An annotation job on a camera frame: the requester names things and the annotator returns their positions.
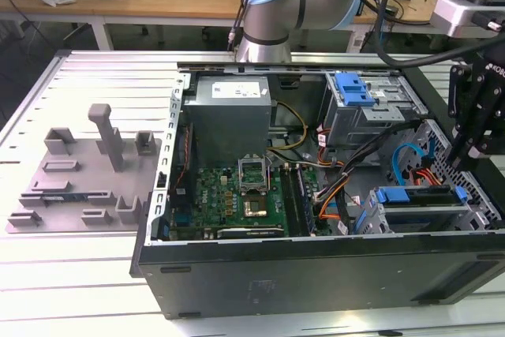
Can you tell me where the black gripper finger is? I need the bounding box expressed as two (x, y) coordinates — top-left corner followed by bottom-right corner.
(461, 123), (505, 171)
(447, 65), (474, 167)

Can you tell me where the grey disk bay cage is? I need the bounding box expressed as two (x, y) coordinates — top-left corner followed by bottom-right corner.
(353, 185), (494, 235)

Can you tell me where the black graphics card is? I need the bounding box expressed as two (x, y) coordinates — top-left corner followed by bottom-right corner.
(216, 226), (285, 240)

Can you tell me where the black sleeved wire bundle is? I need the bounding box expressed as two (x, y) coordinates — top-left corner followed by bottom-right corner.
(315, 118), (425, 204)

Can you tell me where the hard disk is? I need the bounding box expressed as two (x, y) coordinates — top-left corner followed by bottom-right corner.
(374, 185), (469, 234)

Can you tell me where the grey optical drive cage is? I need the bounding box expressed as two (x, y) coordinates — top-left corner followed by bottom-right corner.
(321, 72), (429, 148)

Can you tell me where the black camera cable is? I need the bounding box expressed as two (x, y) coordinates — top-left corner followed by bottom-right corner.
(370, 0), (492, 69)

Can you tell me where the orange black power wire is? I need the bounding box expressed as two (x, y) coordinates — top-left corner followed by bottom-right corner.
(409, 167), (446, 188)

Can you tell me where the metal socket cover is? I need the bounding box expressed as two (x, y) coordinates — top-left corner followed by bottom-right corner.
(238, 153), (269, 194)

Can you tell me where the grey parts rack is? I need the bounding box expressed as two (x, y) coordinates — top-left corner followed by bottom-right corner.
(4, 103), (165, 235)

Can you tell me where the black cable metal connector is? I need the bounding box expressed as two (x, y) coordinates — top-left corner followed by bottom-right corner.
(226, 0), (260, 53)

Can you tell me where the black RAM slot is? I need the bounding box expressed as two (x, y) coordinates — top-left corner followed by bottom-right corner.
(280, 167), (303, 235)

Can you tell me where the green motherboard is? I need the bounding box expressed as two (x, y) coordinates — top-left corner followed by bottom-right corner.
(169, 165), (328, 242)

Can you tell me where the black PC case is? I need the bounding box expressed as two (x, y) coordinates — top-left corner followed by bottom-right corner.
(129, 61), (505, 320)

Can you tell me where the green installed RAM stick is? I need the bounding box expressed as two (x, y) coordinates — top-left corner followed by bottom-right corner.
(295, 166), (319, 235)

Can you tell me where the grey power supply unit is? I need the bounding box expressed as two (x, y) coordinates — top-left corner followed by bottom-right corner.
(181, 76), (274, 168)

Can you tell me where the RAM stick with blue label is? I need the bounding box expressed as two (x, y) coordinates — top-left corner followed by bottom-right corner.
(19, 193), (111, 206)

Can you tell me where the CPU socket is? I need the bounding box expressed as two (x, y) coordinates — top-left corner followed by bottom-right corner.
(241, 190), (270, 220)

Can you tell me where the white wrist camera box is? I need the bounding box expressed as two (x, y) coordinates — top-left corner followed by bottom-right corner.
(428, 0), (505, 39)

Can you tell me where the wooden desk white frame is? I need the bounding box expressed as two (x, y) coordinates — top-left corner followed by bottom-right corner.
(354, 0), (505, 52)
(0, 0), (277, 52)

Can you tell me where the blue data wire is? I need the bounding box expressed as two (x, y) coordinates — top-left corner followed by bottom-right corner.
(390, 135), (436, 187)

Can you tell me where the blue plastic drive latch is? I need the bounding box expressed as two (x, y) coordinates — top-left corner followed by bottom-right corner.
(334, 71), (376, 107)

